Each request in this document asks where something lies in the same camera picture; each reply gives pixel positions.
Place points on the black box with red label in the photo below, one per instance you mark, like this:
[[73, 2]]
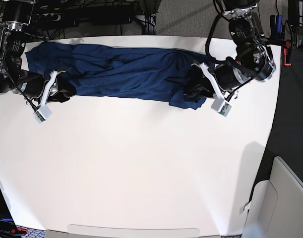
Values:
[[7, 228]]

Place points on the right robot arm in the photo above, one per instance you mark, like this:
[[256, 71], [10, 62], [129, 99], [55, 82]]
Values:
[[17, 14]]

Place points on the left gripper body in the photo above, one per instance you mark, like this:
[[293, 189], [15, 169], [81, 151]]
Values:
[[223, 74]]

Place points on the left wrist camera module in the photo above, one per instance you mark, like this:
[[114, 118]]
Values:
[[221, 106]]

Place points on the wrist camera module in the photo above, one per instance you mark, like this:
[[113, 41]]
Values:
[[42, 114], [221, 106]]

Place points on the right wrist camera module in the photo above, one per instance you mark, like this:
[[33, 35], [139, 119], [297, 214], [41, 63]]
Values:
[[42, 114]]

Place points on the blue long-sleeve shirt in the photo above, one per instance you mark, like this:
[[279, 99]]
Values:
[[142, 73]]

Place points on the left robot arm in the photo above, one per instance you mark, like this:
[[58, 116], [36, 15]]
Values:
[[254, 59]]

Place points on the white plastic bin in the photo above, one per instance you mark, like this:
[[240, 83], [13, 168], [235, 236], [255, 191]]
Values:
[[276, 208]]

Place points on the red clamp on table edge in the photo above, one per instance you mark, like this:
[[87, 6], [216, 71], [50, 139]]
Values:
[[287, 53]]

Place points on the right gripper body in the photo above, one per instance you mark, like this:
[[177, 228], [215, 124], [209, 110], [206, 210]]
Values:
[[36, 88]]

